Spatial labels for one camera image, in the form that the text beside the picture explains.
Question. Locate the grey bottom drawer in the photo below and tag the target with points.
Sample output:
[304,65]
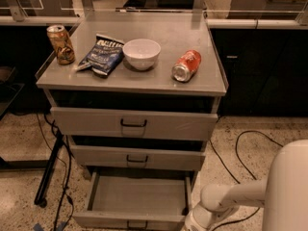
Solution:
[137,200]

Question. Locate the grey drawer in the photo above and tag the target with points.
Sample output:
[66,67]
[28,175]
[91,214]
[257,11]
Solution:
[138,153]
[139,115]
[137,200]

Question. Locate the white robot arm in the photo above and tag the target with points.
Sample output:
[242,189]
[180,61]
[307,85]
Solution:
[283,195]

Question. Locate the grey drawer cabinet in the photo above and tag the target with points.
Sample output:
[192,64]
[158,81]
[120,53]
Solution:
[176,33]

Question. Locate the grey middle drawer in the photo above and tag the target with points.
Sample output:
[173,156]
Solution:
[138,153]

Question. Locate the grey top drawer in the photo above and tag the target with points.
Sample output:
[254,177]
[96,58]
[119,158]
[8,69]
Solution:
[139,115]

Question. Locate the orange soda can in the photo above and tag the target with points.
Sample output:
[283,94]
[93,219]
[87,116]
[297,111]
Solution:
[186,66]

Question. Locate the white bowl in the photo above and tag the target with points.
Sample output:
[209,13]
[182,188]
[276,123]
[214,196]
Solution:
[141,53]

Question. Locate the blue chip bag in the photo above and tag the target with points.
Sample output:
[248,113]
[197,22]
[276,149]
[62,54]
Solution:
[104,57]

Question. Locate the black stand leg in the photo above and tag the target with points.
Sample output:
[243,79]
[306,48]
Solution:
[40,199]

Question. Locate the gold soda can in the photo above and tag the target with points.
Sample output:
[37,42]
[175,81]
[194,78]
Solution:
[60,40]

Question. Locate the white counter rail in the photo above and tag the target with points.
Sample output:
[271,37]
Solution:
[212,23]

